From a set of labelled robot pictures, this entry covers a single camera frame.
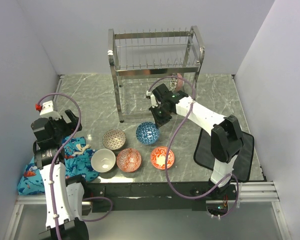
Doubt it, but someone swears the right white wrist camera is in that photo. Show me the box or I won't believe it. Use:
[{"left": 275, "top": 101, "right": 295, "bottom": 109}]
[{"left": 146, "top": 90, "right": 160, "bottom": 108}]

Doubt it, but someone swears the brown floral pattern bowl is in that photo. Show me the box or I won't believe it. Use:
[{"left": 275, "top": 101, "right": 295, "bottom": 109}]
[{"left": 102, "top": 128, "right": 127, "bottom": 151}]

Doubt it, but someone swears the plain white grey bowl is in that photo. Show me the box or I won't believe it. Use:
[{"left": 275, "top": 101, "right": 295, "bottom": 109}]
[{"left": 90, "top": 148, "right": 116, "bottom": 173}]

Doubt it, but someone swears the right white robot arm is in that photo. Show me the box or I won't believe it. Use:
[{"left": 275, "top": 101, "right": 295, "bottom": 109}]
[{"left": 146, "top": 83, "right": 244, "bottom": 200}]

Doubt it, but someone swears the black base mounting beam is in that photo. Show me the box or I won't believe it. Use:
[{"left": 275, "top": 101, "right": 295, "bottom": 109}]
[{"left": 83, "top": 181, "right": 237, "bottom": 213}]

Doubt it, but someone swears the black microfibre cloth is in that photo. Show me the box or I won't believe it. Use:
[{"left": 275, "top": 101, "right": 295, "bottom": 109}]
[{"left": 193, "top": 129, "right": 255, "bottom": 183}]

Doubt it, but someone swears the blue shark print cloth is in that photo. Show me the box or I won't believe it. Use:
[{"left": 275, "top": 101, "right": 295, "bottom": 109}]
[{"left": 17, "top": 136, "right": 100, "bottom": 196}]

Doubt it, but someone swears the red geometric pattern bowl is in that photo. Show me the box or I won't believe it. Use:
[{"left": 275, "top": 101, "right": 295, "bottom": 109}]
[{"left": 116, "top": 148, "right": 142, "bottom": 173}]

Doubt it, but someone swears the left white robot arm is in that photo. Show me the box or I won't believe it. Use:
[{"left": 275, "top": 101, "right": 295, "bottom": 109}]
[{"left": 31, "top": 107, "right": 90, "bottom": 240}]

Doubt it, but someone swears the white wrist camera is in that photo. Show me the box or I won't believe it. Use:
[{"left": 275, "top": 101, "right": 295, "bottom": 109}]
[
  {"left": 146, "top": 90, "right": 160, "bottom": 108},
  {"left": 35, "top": 100, "right": 62, "bottom": 121}
]

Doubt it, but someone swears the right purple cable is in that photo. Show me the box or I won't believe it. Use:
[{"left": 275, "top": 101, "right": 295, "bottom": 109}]
[{"left": 147, "top": 76, "right": 240, "bottom": 218}]

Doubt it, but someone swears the orange floral pattern bowl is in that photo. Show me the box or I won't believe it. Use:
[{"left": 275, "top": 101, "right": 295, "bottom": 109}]
[{"left": 150, "top": 146, "right": 175, "bottom": 170}]

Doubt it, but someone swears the black white leaf bowl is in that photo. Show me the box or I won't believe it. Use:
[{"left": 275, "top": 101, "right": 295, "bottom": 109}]
[{"left": 169, "top": 73, "right": 184, "bottom": 92}]

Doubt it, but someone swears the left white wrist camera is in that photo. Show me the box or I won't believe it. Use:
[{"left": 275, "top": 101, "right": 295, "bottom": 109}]
[{"left": 35, "top": 100, "right": 62, "bottom": 121}]

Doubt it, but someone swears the steel two-tier dish rack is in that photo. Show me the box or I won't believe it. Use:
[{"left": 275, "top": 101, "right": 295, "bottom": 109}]
[{"left": 107, "top": 25, "right": 205, "bottom": 123}]

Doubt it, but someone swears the blue triangle pattern bowl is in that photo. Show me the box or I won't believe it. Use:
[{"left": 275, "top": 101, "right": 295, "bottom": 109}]
[{"left": 135, "top": 121, "right": 160, "bottom": 145}]

